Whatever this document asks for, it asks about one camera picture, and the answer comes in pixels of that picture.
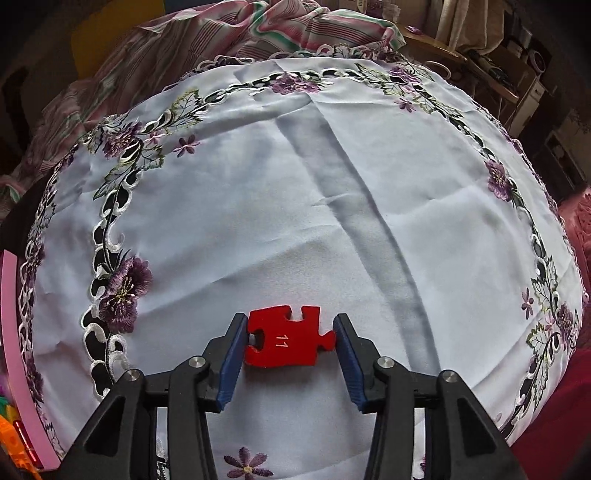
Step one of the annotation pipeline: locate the red puzzle piece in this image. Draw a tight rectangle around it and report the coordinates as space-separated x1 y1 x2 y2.
243 304 338 370

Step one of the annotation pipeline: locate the pink cardboard box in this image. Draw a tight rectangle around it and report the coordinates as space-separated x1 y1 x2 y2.
0 249 64 472

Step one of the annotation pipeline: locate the pink green striped bedsheet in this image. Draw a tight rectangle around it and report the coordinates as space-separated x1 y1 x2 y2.
0 0 408 205

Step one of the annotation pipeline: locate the red blanket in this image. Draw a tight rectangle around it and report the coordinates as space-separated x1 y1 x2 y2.
505 187 591 463

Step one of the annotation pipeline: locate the wooden side table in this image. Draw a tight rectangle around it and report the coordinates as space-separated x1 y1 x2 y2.
401 22 521 105

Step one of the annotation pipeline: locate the cluttered white shelf unit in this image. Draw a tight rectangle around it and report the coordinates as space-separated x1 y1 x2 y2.
462 13 591 195

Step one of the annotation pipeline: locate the grey yellow blue headboard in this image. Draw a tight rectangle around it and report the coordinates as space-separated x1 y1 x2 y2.
0 0 171 89

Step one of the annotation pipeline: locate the beige patterned curtain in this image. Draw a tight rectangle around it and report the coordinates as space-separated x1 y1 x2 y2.
414 0 505 52

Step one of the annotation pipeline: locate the red glossy toy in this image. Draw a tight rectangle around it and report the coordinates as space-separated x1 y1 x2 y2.
18 417 39 463

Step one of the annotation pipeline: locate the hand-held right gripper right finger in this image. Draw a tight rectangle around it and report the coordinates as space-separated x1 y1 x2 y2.
333 313 527 480

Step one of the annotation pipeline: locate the white embroidered floral tablecloth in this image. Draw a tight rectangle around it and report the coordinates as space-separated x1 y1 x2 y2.
18 55 590 480

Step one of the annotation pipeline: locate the orange plastic block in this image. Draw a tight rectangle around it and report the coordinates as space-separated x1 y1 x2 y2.
0 415 27 470

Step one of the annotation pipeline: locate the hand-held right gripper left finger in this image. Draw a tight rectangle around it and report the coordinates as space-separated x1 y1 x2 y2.
58 313 250 480

